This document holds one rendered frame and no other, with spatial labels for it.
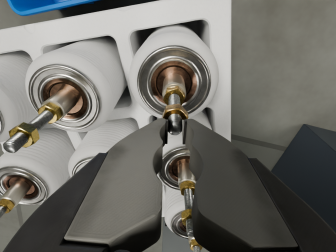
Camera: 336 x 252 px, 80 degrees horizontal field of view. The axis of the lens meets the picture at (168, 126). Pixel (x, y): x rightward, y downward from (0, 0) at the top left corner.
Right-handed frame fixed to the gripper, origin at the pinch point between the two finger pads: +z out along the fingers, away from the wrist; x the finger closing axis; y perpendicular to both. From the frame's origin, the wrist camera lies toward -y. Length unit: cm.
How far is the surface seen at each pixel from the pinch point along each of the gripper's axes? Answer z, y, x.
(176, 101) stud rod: 3.9, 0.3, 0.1
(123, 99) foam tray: 20.0, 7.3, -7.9
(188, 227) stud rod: 0.9, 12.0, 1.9
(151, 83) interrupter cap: 9.2, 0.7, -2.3
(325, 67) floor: 34.5, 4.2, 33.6
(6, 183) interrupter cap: 9.2, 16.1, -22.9
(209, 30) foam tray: 16.7, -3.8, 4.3
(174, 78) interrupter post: 7.6, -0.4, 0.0
